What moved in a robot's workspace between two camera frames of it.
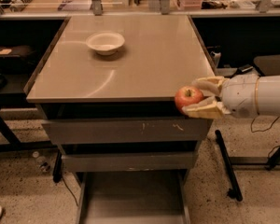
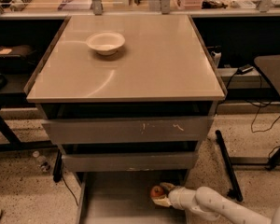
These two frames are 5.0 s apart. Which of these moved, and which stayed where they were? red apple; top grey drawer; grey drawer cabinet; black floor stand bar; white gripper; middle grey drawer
Moved: white gripper; red apple
Stayed: grey drawer cabinet; middle grey drawer; top grey drawer; black floor stand bar
